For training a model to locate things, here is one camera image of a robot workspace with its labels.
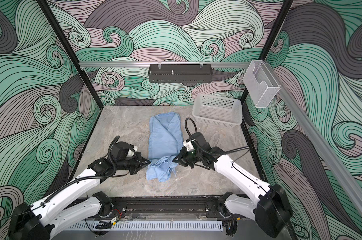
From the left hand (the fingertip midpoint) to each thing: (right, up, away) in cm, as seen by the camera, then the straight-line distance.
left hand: (152, 161), depth 75 cm
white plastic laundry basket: (+46, +28, +43) cm, 69 cm away
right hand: (+11, +1, -2) cm, 11 cm away
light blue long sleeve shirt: (+5, +6, +20) cm, 22 cm away
